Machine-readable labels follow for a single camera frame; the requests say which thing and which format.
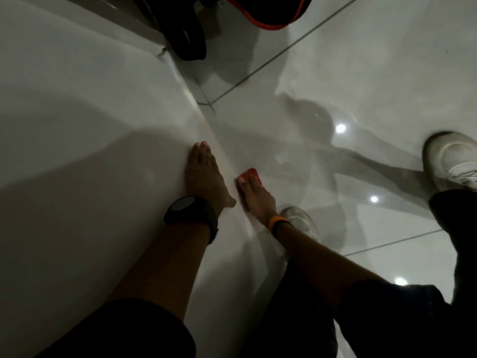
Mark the white shoe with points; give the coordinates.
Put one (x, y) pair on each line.
(302, 221)
(452, 162)

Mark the person's left thumb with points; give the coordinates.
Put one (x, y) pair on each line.
(229, 202)

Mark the person's left hand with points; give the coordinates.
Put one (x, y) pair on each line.
(204, 182)

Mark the person's right forearm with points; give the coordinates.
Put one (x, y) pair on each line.
(316, 260)

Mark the black bag with orange trim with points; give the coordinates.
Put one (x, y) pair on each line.
(274, 9)

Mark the black trousers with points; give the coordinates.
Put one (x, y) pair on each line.
(459, 227)

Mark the black shirt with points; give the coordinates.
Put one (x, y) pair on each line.
(126, 331)

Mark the orange wristband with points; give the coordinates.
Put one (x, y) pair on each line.
(276, 221)

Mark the black wristwatch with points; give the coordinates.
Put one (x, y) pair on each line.
(192, 212)

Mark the person's right fingers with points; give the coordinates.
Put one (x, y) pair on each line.
(248, 186)

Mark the person's left forearm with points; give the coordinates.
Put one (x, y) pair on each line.
(167, 260)

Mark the red scraper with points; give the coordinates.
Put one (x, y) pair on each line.
(252, 172)

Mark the person's right hand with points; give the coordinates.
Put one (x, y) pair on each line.
(258, 201)

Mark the black fabric object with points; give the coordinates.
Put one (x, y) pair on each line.
(182, 29)

